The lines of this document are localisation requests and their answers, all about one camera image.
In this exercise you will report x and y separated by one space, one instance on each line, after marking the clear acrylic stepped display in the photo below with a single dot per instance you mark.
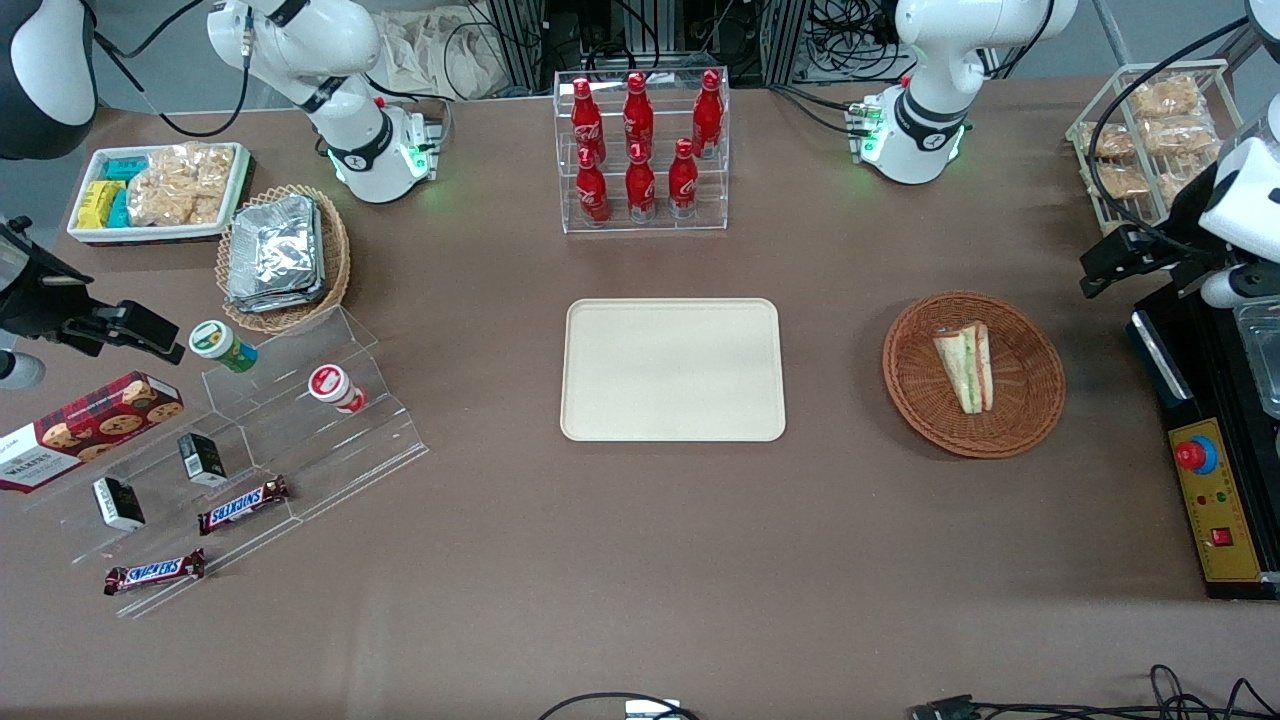
350 450

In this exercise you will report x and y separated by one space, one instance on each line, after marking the wrapped bread pack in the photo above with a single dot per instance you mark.
1178 135
1180 178
1165 97
1110 142
1120 182

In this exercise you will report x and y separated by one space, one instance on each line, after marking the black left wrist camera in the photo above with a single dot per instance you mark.
1130 255

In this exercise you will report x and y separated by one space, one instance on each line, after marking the small black box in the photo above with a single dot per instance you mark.
120 505
203 460

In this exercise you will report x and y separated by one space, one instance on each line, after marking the teal snack packet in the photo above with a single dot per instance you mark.
119 210
127 168

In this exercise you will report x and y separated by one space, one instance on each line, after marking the white power adapter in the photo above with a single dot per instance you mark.
652 710

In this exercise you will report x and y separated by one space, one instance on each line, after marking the red cola bottle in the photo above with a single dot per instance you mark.
592 195
586 120
638 115
641 190
707 115
683 185

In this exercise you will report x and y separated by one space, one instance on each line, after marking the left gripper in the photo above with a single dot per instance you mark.
1183 240

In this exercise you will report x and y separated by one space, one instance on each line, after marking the red Walkers cookie box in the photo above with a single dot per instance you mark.
90 425

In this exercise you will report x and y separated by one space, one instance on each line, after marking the beige plastic tray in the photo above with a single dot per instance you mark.
670 370

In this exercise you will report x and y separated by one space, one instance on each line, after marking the red emergency stop button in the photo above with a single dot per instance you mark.
1195 455

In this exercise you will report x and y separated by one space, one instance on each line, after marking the triangle sandwich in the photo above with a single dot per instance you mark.
965 370

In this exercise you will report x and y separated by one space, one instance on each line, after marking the green snack cup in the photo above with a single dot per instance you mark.
222 345

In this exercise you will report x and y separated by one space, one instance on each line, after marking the clear glass container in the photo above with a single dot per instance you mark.
1262 360

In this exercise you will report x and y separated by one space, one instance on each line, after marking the yellow snack packet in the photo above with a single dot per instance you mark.
97 205

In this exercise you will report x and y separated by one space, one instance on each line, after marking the white rectangular snack tray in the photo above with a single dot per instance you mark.
85 235

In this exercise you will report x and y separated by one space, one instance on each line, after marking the beige crumpled bag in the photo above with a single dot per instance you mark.
440 50

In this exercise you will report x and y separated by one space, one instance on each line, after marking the red and white snack cup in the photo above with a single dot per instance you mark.
335 388

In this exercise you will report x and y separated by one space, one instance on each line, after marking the aluminium frame post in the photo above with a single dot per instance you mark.
520 40
785 40

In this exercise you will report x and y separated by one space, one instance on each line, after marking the silver foil pack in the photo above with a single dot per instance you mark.
280 298
275 245

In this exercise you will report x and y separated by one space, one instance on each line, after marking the round brown wicker basket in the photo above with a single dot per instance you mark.
1030 390

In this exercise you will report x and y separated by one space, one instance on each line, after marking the black appliance with yellow panel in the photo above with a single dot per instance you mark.
1200 370

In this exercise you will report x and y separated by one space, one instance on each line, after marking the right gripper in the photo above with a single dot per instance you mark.
37 300

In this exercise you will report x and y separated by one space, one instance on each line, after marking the clear acrylic bottle rack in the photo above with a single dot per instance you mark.
715 200

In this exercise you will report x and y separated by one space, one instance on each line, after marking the Snickers bar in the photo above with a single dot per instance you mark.
155 572
243 505

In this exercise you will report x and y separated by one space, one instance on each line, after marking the wicker basket with foil packs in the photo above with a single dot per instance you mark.
335 260

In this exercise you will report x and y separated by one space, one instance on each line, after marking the clear bag of crackers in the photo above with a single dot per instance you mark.
180 185

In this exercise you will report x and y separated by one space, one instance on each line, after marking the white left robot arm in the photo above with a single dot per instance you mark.
920 150

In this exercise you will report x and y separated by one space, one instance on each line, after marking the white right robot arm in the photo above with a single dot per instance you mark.
375 165

